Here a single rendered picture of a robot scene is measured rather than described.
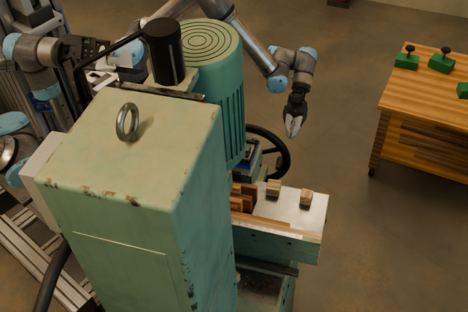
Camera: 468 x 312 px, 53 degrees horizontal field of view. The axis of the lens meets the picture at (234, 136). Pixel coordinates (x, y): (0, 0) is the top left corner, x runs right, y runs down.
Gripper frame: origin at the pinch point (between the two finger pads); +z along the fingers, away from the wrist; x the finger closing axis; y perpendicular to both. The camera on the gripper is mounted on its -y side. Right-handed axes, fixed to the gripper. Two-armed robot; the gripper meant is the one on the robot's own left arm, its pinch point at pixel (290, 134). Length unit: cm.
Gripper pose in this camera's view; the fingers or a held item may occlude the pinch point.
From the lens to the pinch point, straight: 174.6
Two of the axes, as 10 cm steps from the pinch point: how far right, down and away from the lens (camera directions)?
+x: -9.6, -1.7, 2.3
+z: -2.2, 9.5, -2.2
